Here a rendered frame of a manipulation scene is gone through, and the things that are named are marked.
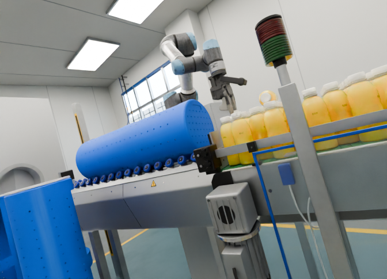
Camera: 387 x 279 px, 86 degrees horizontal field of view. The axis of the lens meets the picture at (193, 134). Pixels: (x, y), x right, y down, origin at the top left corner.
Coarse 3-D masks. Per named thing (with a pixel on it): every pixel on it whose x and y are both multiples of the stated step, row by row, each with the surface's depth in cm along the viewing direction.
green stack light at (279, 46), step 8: (272, 40) 47; (280, 40) 47; (288, 40) 47; (264, 48) 49; (272, 48) 47; (280, 48) 47; (288, 48) 47; (264, 56) 49; (272, 56) 47; (280, 56) 47; (288, 56) 48; (272, 64) 51
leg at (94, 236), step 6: (90, 234) 143; (96, 234) 144; (90, 240) 143; (96, 240) 143; (96, 246) 142; (102, 246) 145; (96, 252) 141; (102, 252) 144; (96, 258) 142; (102, 258) 143; (96, 264) 143; (102, 264) 142; (102, 270) 141; (108, 270) 144; (102, 276) 141; (108, 276) 143
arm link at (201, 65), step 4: (196, 56) 104; (200, 56) 104; (196, 60) 103; (200, 60) 103; (196, 64) 103; (200, 64) 103; (204, 64) 103; (196, 68) 104; (200, 68) 105; (204, 68) 106; (208, 68) 107
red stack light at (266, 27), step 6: (276, 18) 47; (264, 24) 48; (270, 24) 47; (276, 24) 47; (282, 24) 47; (258, 30) 49; (264, 30) 48; (270, 30) 47; (276, 30) 47; (282, 30) 47; (258, 36) 50; (264, 36) 48; (270, 36) 47
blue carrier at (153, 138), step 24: (144, 120) 109; (168, 120) 96; (192, 120) 96; (96, 144) 125; (120, 144) 112; (144, 144) 103; (168, 144) 97; (192, 144) 92; (96, 168) 126; (120, 168) 119
